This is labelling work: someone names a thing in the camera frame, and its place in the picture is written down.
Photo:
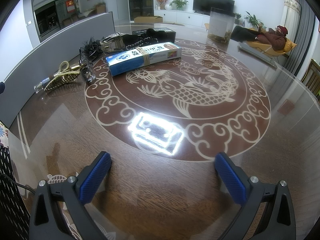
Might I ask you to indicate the black flat screen television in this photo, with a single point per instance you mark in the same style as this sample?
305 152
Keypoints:
205 6

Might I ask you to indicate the rhinestone hair claw clip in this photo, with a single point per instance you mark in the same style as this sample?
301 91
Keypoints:
113 44

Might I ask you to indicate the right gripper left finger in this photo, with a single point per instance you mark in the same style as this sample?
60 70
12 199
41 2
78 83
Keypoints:
46 219

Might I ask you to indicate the blue white toothpaste box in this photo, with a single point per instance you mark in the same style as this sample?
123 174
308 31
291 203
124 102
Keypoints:
142 56

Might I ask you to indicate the green plant beside television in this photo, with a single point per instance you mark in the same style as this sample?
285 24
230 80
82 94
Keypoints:
253 21

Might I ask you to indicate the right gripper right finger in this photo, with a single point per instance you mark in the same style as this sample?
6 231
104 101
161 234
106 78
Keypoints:
278 218

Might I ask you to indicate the black beaded hair accessory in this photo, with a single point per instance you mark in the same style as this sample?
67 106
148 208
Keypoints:
134 41

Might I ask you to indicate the yellow lounge chair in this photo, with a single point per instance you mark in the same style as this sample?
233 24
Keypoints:
268 50

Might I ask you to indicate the small glass bottle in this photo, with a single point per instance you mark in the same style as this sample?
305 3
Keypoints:
42 84

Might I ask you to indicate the black odor removing bar box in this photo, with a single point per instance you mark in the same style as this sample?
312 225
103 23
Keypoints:
159 34

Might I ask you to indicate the green potted plant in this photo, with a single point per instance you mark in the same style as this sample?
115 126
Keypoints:
178 4

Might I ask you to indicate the white cardboard sorting box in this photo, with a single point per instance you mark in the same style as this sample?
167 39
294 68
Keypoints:
45 59

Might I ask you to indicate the white tv cabinet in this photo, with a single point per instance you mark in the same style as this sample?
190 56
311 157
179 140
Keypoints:
183 17

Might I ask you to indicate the wooden dining chair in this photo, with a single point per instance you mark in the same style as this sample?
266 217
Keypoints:
311 78

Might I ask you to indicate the clear glass fish tank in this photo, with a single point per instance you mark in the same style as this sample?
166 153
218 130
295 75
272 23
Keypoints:
221 25

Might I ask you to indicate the clear eyeglasses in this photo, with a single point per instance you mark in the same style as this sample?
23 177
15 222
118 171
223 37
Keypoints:
86 70

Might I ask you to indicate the gold hair claw clip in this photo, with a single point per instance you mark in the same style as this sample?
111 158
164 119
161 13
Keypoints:
66 74

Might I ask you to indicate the person in red jacket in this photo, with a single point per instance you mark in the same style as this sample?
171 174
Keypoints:
276 38

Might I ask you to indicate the brown cardboard box on floor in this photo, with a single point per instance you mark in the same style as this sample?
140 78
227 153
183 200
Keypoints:
148 19

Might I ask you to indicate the red flower bouquet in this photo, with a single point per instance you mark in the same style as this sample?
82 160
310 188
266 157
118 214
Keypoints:
162 3

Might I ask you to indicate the black bow hair clip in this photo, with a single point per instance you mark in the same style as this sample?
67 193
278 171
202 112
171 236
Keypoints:
91 49

